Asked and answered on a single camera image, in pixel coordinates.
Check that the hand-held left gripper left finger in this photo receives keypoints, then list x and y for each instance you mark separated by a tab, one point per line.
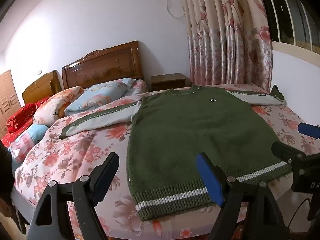
105	180

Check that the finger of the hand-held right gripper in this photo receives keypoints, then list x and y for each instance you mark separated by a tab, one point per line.
283	152
310	130

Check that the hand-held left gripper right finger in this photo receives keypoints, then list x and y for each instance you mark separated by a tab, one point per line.
211	182

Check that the green knit sweater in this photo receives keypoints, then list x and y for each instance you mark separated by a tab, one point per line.
185	135

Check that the bed with floral sheet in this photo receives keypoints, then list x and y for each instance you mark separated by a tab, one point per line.
82	155

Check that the light blue floral pillow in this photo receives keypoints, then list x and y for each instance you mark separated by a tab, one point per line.
97	95

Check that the blue and pink striped pillow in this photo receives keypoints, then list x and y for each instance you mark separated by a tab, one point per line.
27	140

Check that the dark cloth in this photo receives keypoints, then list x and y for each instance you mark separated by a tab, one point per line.
6	180

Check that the red blanket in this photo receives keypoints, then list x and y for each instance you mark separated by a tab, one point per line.
22	117

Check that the wooden nightstand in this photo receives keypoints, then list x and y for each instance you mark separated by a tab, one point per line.
168	81

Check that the small wooden headboard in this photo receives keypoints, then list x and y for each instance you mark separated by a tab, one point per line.
42	87

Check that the large wooden headboard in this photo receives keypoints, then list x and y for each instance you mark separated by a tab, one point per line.
105	65

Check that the window with white bars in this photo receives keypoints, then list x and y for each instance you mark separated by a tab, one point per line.
295	10

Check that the wooden wardrobe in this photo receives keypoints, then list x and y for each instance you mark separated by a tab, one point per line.
8	100

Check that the pink floral curtain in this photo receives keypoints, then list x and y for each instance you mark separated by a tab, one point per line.
225	35

